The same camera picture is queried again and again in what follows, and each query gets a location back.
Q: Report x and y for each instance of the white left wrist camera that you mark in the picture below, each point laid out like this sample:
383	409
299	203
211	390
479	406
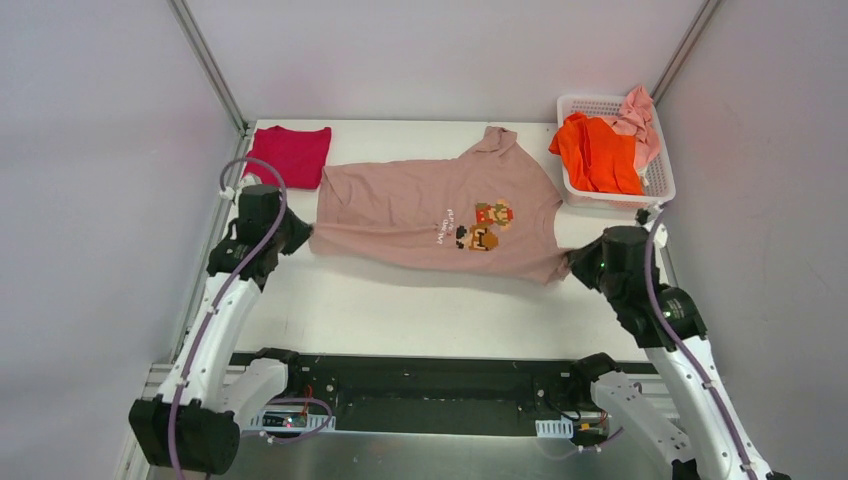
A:
229	194

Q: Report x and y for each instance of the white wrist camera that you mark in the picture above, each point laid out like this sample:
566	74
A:
229	194
645	217

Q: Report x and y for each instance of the right white cable duct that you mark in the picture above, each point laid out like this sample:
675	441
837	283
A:
561	428

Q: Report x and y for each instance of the white plastic laundry basket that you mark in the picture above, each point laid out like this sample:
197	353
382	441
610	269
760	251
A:
657	182

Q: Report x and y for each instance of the light pink crumpled t-shirt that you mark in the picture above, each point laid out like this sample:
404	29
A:
635	118

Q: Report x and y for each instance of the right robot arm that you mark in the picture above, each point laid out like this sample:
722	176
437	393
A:
709	440

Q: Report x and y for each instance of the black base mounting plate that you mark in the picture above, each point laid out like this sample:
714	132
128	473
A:
453	418

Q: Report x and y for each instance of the left white cable duct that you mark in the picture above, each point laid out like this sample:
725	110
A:
285	420

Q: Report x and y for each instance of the white cable duct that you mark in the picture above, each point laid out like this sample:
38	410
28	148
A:
285	420
561	428

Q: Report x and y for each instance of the orange t-shirt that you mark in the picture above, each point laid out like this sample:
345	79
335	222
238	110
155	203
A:
596	159

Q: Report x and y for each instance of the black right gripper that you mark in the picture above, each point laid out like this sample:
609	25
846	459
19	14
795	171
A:
579	260

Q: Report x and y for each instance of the folded red t-shirt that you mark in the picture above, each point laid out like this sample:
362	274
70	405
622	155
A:
298	156

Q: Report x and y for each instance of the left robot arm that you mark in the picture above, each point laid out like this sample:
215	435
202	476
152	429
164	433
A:
194	421

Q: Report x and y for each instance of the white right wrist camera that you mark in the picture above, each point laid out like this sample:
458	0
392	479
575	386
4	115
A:
645	217

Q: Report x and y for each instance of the aluminium frame rail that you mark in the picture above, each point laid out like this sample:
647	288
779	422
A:
347	382

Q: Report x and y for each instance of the dusty pink graphic t-shirt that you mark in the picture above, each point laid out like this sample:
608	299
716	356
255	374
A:
489	211

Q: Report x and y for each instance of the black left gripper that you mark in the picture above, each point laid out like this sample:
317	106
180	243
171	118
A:
296	232

